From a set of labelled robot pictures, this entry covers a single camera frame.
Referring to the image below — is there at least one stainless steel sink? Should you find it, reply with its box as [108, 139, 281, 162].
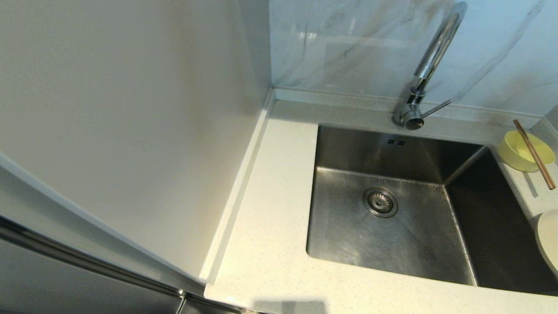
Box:
[306, 124, 558, 297]

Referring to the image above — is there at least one wooden chopstick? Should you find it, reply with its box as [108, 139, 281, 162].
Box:
[513, 119, 557, 191]

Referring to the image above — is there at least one cream round plate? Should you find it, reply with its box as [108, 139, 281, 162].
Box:
[535, 209, 558, 278]

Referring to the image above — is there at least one round metal drain strainer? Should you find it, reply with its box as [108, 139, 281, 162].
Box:
[363, 187, 398, 218]

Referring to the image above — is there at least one chrome kitchen faucet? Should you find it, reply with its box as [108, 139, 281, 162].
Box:
[392, 1, 468, 130]

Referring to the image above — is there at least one tall grey refrigerator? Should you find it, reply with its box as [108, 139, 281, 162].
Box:
[0, 0, 276, 314]

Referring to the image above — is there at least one yellow plastic bowl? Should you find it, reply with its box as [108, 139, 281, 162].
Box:
[497, 130, 555, 172]

